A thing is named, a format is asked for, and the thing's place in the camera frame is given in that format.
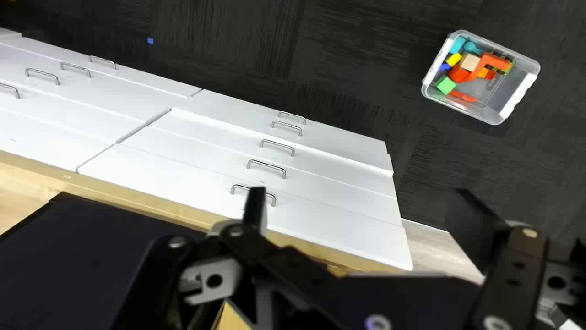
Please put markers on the cyan toy block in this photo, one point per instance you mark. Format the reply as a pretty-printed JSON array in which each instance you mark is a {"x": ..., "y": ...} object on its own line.
[{"x": 464, "y": 45}]

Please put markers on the beige toy block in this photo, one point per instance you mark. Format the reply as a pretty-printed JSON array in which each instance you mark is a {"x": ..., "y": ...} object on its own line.
[{"x": 469, "y": 63}]

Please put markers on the white drawer cabinet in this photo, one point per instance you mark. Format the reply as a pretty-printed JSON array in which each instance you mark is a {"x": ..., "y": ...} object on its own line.
[{"x": 184, "y": 180}]

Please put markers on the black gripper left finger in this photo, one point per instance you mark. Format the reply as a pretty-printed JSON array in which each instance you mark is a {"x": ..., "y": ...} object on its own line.
[{"x": 257, "y": 212}]

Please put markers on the black storage box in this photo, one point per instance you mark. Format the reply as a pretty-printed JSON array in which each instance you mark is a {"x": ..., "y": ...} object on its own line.
[{"x": 61, "y": 263}]

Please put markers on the white cabinet drawer front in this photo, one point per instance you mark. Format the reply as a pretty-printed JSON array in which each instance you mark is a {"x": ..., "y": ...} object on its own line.
[
  {"x": 48, "y": 144},
  {"x": 341, "y": 149},
  {"x": 140, "y": 92},
  {"x": 74, "y": 116},
  {"x": 341, "y": 136},
  {"x": 213, "y": 157},
  {"x": 110, "y": 102},
  {"x": 231, "y": 138},
  {"x": 152, "y": 83}
]

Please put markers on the red toy block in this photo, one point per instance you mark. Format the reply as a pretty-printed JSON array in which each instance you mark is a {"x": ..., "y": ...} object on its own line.
[{"x": 458, "y": 76}]

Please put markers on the green toy block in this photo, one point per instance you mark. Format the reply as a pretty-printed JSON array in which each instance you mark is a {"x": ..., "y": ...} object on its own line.
[{"x": 445, "y": 85}]

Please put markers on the clear plastic bin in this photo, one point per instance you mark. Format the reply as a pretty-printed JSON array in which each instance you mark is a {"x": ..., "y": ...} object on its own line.
[{"x": 506, "y": 98}]

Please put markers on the small blue indicator light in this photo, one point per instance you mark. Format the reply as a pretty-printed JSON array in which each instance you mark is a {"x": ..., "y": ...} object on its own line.
[{"x": 151, "y": 41}]

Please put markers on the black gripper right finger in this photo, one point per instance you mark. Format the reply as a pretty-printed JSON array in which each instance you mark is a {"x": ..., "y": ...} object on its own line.
[{"x": 515, "y": 276}]

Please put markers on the yellow toy block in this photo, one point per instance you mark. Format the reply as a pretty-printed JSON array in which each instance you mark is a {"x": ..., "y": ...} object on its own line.
[{"x": 453, "y": 59}]

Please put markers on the orange toy block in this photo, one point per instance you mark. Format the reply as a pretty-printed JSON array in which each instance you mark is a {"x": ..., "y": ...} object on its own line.
[{"x": 493, "y": 63}]

